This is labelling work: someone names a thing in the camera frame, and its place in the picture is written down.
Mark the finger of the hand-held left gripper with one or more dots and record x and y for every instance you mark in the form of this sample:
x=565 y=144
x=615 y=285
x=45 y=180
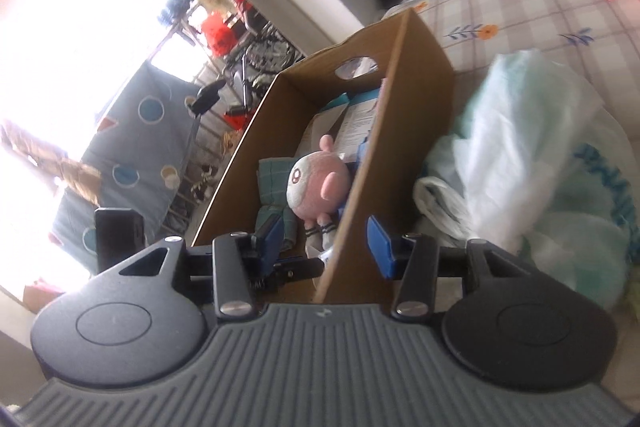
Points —
x=300 y=269

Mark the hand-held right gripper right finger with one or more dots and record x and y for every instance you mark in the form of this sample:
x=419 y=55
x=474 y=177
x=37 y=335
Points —
x=380 y=247

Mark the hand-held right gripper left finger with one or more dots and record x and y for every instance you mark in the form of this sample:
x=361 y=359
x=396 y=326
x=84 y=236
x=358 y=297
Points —
x=272 y=237

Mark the pink pig plush toy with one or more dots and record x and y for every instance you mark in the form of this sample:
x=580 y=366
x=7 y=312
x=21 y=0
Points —
x=312 y=187

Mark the light blue carton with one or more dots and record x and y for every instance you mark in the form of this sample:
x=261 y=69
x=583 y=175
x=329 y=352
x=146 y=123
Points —
x=360 y=117

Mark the brown cardboard box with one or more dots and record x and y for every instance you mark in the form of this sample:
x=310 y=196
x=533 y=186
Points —
x=400 y=107

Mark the white plastic bag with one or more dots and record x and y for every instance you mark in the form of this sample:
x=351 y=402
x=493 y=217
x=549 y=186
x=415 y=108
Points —
x=525 y=132

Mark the brown patterned cloth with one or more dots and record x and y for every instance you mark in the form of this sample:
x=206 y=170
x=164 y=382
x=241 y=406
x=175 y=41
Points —
x=65 y=172

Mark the blue blanket with circles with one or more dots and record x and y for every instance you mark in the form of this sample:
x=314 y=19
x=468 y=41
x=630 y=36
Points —
x=140 y=142

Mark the parked bicycle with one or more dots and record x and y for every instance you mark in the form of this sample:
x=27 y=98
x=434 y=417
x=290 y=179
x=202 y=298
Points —
x=265 y=57

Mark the red plastic bag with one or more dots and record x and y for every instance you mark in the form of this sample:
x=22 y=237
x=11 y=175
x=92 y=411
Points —
x=217 y=32

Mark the blue hanging clothes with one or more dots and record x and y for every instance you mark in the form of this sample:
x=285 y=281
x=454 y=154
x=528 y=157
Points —
x=177 y=4

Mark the checked bed sheet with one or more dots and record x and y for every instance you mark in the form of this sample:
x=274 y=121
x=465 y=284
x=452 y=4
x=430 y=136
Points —
x=550 y=2

